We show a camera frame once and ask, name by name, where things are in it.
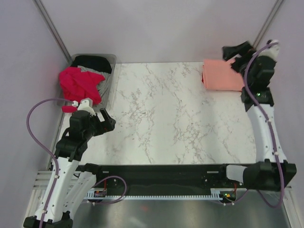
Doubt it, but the black t shirt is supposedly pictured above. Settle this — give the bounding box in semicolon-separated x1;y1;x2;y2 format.
70;55;112;73

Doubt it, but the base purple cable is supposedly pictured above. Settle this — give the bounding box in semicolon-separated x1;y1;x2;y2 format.
86;175;128;205
219;187;247;207

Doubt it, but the magenta t shirt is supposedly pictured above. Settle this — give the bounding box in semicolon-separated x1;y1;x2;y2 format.
59;67;105;105

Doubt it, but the grey t shirt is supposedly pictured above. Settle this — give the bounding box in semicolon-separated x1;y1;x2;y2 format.
77;66;111;98

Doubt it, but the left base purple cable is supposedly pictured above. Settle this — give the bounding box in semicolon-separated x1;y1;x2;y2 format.
86;175;128;205

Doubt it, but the left aluminium frame post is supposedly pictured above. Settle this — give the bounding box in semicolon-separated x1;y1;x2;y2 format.
33;0;72;67

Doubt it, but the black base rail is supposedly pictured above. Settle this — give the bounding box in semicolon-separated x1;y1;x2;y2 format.
77;163;242;195

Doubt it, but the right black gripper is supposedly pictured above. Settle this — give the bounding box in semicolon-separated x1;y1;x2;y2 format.
222;40;259;86

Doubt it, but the white slotted cable duct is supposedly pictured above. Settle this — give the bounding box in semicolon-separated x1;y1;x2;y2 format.
84;189;237;201

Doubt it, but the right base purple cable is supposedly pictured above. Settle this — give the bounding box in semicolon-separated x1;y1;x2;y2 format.
219;187;247;207

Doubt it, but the salmon pink t shirt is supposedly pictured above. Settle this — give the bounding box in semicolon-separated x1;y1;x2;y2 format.
202;59;244;92

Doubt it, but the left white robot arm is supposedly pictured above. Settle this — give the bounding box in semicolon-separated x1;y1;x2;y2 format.
23;108;116;228

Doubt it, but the aluminium frame post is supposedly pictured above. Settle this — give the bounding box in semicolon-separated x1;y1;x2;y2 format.
253;0;285;48
33;0;72;67

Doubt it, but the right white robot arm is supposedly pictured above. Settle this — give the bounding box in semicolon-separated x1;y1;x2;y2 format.
217;40;297;191

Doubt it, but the grey plastic bin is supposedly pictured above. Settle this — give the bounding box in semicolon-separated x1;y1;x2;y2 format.
65;54;116;110

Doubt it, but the right aluminium frame post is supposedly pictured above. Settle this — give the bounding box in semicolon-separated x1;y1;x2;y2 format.
253;0;285;48

